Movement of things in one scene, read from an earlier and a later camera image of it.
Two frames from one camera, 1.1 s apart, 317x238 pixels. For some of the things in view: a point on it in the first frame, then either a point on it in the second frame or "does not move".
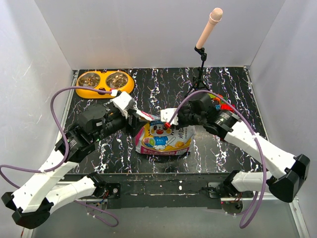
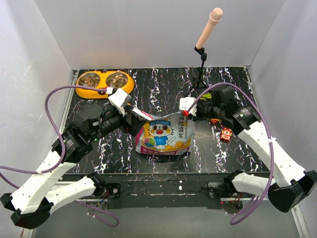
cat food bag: x=154 y=139 does not move
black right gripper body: x=186 y=117 to x=204 y=110
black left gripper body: x=115 y=122 does not move
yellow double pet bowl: x=113 y=80 does not move
